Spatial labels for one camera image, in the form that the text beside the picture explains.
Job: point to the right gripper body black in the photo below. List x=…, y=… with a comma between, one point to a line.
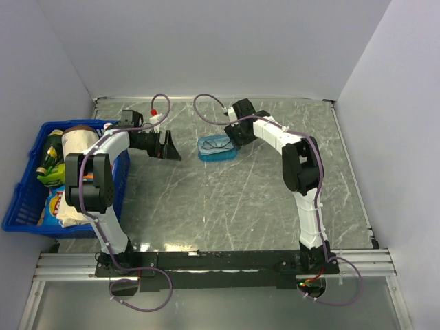
x=237, y=130

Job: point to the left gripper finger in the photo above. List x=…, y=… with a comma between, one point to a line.
x=177, y=156
x=168, y=146

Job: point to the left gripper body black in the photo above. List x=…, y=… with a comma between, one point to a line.
x=151, y=144

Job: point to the blue translucent glasses case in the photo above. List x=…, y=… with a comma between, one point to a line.
x=216, y=148

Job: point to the black thin sunglasses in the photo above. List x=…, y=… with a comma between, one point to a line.
x=216, y=144

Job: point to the light blue cleaning cloth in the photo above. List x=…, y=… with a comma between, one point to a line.
x=216, y=144

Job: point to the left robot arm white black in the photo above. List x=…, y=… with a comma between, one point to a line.
x=89, y=184

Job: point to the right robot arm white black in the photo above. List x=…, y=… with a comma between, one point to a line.
x=302, y=171

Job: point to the brown white paper bag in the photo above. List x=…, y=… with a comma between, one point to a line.
x=77, y=139

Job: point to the dark green glass bottle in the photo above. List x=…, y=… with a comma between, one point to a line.
x=52, y=152

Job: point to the lime green snack pack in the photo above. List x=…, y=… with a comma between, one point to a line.
x=56, y=177

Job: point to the blue yellow chips bag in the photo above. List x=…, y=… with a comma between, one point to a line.
x=52, y=204

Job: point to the blue plastic basket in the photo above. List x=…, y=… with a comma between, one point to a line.
x=30, y=194

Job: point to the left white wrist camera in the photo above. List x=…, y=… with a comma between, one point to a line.
x=155, y=120

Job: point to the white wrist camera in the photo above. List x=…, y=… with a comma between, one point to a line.
x=155, y=120
x=230, y=114

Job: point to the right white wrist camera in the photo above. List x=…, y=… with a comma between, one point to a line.
x=230, y=114

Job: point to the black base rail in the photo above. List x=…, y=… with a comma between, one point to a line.
x=155, y=271

